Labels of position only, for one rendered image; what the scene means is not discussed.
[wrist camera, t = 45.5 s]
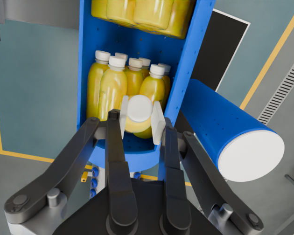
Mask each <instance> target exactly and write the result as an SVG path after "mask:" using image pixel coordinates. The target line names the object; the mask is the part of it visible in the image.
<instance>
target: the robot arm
mask: <svg viewBox="0 0 294 235"><path fill-rule="evenodd" d="M128 98H129V96H128V95H124V96H123V100H122V106H121V109H120V110H118V109H112V110H111V111H108V115H107V120H106V121H100V119H99V118H97V117H89V118H87V120H86V121H85V122H84V123H83V125H82V126H81V127H80V128H79V130H78V131H77V132H76V133H75V135H74V136H73V137H72V138H71V140H70V141H69V142H68V144H67V145H66V146H65V147H64V148H63V150H62V151H61V152H60V153H59V155H58V156H57V157H56V158H55V160H54V161H53V162H52V163H51V165H50V166H49V167H48V169H47V170H46V171H45V172H44V173H43V174H41V175H40V176H39V177H37V178H36V179H34V180H33V181H32V182H30V183H29V184H27V185H26V186H25V187H23V188H22V189H20V190H19V191H18V192H16V193H15V194H13V195H12V196H11V197H10V198H9V199H7V201H6V202H5V204H4V212H5V215H6V219H7V222H8V226H9V229H10V233H11V235H259V234H260V233H261V232H262V231H263V229H264V224H263V222H262V220H261V219H260V218H259V217H258V216H257V215H256V214H255V213H254V212H253V211H252V210H251V209H250V208H249V207H248V206H247V205H246V204H245V203H244V202H243V201H242V200H241V199H240V198H239V197H238V196H237V195H236V194H235V193H234V192H233V191H232V189H231V188H230V187H229V185H228V184H227V182H226V181H225V179H224V178H223V176H222V175H221V173H220V172H219V171H218V169H217V168H216V166H215V165H214V163H213V162H212V160H211V159H210V157H209V156H208V154H207V153H206V151H205V150H204V149H203V147H202V146H201V144H200V143H199V141H198V140H197V138H196V137H195V136H194V134H193V133H191V132H189V131H184V132H183V134H181V133H179V132H177V129H176V128H175V127H173V126H172V123H171V120H170V119H169V118H168V117H164V115H163V113H162V109H161V105H160V102H159V101H156V100H155V102H154V105H153V112H152V115H151V126H152V134H153V142H154V144H155V145H160V142H161V145H160V148H159V151H160V157H159V168H158V180H154V181H142V180H139V179H136V178H131V177H130V172H129V166H128V162H127V161H126V159H125V153H124V147H123V141H122V139H123V136H124V130H125V125H126V117H127V107H128ZM99 139H105V187H104V188H103V189H102V190H101V191H100V192H99V193H97V194H96V195H95V196H94V197H92V198H91V199H90V200H89V201H88V202H87V203H85V204H84V205H83V206H82V207H80V208H79V209H78V210H77V211H76V212H75V213H74V214H72V215H71V216H70V217H69V218H68V219H66V220H63V219H64V217H65V215H66V214H67V201H68V199H69V198H70V196H71V194H72V192H73V190H74V188H75V186H76V184H77V182H78V180H79V178H80V176H81V174H82V172H83V170H84V168H85V166H86V164H87V162H88V160H89V158H90V156H91V154H92V152H93V150H94V148H95V146H96V144H97V142H98V140H99ZM180 160H181V163H182V165H183V167H184V170H185V172H186V174H187V177H188V179H189V181H190V183H191V185H192V188H193V190H194V192H195V195H196V197H197V199H198V202H199V204H200V206H201V209H202V211H203V213H204V215H205V216H206V217H205V216H204V215H203V214H202V213H201V212H200V211H199V210H198V209H197V208H196V207H195V206H194V205H193V204H192V203H191V202H190V201H189V200H188V199H187V194H186V187H185V179H184V171H183V170H181V167H180Z"/></svg>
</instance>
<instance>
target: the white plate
mask: <svg viewBox="0 0 294 235"><path fill-rule="evenodd" d="M283 153H284V142H283V140H282V138H281V137H280V136H279V135H277V134H276V133H274V132H272V131H267V130H255V131H250V132H247V133H244V134H242V135H240V136H238V137H236V138H235V139H233V140H232V141H231V142H230V143H228V144H227V145H226V147H225V148H224V149H223V150H222V152H221V153H220V155H219V158H218V169H219V171H220V173H221V174H222V175H223V176H224V177H225V178H227V179H229V180H232V181H237V182H245V181H251V180H255V179H257V178H260V177H262V176H264V175H266V174H267V173H269V172H270V171H271V170H273V169H274V168H275V167H276V166H277V165H278V163H279V162H280V160H281V158H282V156H283Z"/></svg>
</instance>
